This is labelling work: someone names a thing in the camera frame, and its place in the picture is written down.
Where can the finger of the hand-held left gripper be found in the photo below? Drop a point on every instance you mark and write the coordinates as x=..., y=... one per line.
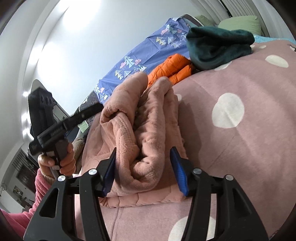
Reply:
x=85, y=113

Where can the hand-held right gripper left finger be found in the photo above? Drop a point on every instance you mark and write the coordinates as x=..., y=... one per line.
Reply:
x=108, y=176

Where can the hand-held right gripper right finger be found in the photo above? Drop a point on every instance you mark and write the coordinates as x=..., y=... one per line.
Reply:
x=180, y=171

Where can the pink quilted jacket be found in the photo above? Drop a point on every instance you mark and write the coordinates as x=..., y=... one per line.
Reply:
x=143, y=139

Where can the person's left forearm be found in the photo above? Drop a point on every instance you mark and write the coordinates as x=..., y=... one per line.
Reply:
x=41, y=187

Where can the person's left hand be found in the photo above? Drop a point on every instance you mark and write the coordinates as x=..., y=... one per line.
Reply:
x=68, y=160

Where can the pink polka dot blanket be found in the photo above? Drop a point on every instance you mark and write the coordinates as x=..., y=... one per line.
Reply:
x=254, y=139

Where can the blue tree print sheet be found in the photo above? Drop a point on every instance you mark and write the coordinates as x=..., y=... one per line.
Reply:
x=143, y=46

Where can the orange puffer jacket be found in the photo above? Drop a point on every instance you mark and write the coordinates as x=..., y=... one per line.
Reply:
x=175, y=67

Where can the dark green garment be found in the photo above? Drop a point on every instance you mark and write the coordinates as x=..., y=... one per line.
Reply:
x=219, y=46

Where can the green pillow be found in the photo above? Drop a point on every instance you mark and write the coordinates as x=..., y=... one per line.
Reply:
x=242, y=23

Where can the light blue sheet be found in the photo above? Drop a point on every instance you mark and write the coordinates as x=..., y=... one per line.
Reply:
x=272, y=38

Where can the grey curtain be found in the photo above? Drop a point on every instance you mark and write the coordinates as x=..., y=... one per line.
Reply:
x=242, y=9

